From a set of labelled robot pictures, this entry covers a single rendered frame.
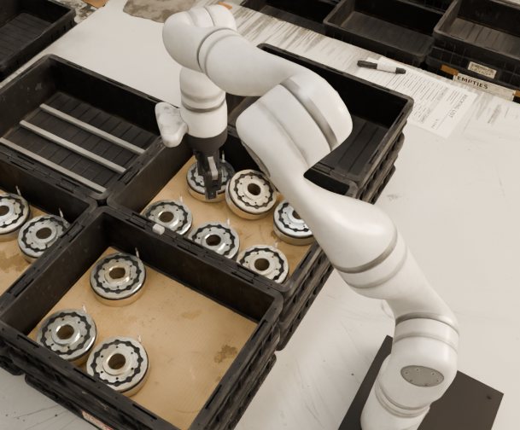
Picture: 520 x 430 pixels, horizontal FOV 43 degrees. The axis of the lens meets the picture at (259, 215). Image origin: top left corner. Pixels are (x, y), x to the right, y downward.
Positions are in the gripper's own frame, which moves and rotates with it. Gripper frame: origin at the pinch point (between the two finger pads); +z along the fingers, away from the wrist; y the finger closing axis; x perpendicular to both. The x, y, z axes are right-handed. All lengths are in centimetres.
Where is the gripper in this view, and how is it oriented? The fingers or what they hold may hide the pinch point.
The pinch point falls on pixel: (207, 180)
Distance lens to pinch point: 119.1
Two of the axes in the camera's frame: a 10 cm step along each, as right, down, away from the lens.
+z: -0.3, 6.3, 7.7
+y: -2.8, -7.5, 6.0
